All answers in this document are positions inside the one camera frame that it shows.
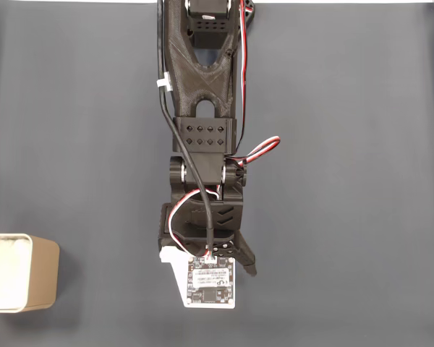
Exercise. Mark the beige plastic box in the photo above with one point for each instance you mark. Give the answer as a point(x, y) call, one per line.
point(43, 274)

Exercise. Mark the white padding paper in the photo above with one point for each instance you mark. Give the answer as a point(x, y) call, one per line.
point(3, 271)

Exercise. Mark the camera board on white mount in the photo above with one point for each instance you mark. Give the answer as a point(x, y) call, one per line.
point(209, 285)

